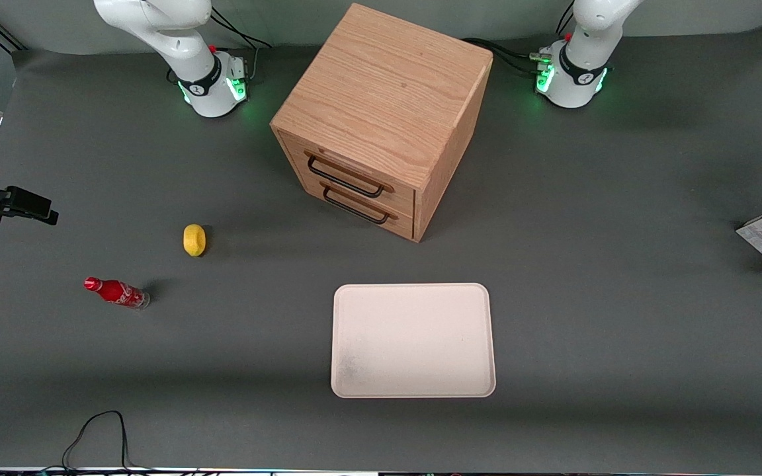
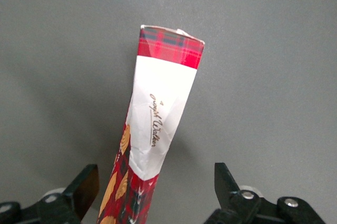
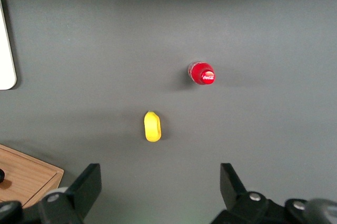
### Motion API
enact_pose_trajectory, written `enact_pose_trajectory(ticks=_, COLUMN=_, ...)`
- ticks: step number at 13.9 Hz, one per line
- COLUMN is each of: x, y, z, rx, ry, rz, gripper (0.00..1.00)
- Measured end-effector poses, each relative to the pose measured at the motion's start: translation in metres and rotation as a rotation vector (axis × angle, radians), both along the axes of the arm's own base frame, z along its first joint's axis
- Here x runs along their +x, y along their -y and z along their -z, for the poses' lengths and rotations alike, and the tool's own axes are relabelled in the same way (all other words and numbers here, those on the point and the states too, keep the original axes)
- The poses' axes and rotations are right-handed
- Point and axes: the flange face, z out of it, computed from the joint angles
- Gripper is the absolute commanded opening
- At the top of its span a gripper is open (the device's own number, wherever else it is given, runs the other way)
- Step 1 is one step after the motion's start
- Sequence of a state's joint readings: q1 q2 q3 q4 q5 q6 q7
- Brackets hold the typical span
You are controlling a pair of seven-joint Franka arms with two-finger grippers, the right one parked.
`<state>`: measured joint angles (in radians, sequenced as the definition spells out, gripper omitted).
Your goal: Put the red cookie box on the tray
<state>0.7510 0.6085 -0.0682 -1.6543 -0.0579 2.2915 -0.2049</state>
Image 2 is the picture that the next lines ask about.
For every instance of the red tartan cookie box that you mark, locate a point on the red tartan cookie box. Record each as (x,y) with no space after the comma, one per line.
(163,89)

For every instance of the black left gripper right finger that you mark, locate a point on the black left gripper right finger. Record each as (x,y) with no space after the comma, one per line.
(237,208)

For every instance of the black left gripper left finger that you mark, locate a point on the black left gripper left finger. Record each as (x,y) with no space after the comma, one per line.
(65,205)

